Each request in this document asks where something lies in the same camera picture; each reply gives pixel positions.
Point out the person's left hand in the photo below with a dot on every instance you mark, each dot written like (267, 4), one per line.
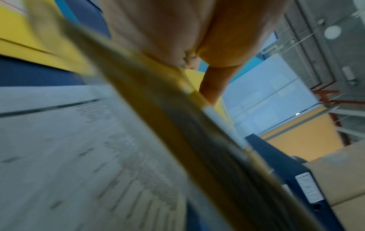
(194, 27)

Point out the yellow folder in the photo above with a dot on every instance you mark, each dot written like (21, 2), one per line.
(171, 117)
(23, 40)

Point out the neat stack of printed papers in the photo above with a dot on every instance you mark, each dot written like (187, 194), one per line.
(68, 162)

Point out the teal cylindrical barrel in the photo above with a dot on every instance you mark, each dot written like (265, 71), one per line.
(251, 65)

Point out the white partition panel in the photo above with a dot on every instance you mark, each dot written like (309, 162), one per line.
(268, 90)

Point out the round ceiling lamp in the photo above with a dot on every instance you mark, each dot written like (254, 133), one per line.
(332, 32)

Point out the brown cardboard box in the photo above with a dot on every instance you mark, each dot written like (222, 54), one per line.
(342, 180)

